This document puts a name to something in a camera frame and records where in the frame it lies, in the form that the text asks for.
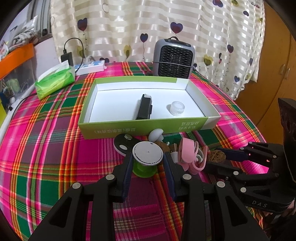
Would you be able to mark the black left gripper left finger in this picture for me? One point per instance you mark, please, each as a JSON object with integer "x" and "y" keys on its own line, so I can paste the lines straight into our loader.
{"x": 67, "y": 219}

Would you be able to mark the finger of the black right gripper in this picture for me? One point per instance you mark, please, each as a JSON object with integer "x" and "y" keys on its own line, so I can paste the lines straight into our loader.
{"x": 230, "y": 173}
{"x": 255, "y": 152}

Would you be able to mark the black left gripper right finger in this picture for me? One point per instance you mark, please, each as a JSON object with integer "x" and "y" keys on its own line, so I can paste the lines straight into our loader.
{"x": 209, "y": 208}

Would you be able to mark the pink cable clip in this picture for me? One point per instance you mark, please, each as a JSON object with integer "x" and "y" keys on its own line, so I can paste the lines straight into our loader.
{"x": 191, "y": 157}

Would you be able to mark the clear round plastic jar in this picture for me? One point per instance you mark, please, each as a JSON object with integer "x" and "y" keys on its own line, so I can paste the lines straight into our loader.
{"x": 176, "y": 108}

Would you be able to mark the white green round stand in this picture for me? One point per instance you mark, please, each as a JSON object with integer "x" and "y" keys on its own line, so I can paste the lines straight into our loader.
{"x": 147, "y": 156}

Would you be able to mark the black rectangular device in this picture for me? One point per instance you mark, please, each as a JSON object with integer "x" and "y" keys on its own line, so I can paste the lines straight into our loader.
{"x": 145, "y": 107}

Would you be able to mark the plaid tablecloth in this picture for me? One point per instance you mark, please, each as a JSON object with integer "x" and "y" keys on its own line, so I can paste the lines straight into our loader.
{"x": 43, "y": 153}

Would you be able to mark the wooden cabinet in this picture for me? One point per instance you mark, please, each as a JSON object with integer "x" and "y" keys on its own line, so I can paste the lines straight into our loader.
{"x": 276, "y": 78}

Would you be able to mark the white mushroom shaped hook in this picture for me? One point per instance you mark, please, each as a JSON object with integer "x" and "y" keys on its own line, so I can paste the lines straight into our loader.
{"x": 156, "y": 135}

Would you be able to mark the black paw shaped holder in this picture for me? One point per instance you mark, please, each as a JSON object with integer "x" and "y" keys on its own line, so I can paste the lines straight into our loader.
{"x": 124, "y": 143}

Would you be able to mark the green white cardboard box tray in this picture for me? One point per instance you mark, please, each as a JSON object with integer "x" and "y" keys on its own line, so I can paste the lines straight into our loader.
{"x": 112, "y": 103}

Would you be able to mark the heart pattern curtain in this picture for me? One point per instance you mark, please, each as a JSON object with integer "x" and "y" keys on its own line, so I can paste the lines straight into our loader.
{"x": 227, "y": 35}

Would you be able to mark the grey mini fan heater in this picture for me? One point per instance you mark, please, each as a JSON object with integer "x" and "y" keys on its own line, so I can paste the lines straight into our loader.
{"x": 173, "y": 58}

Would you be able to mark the green tissue pack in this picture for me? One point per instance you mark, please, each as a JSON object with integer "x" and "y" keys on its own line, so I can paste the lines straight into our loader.
{"x": 54, "y": 79}

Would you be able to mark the white power strip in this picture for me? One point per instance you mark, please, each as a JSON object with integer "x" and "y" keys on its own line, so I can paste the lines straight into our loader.
{"x": 94, "y": 67}

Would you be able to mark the orange lid storage bin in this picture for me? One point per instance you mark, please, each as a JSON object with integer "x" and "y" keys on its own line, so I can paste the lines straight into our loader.
{"x": 17, "y": 73}

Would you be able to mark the black power adapter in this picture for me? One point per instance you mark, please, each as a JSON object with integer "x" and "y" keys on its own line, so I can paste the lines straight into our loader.
{"x": 67, "y": 56}

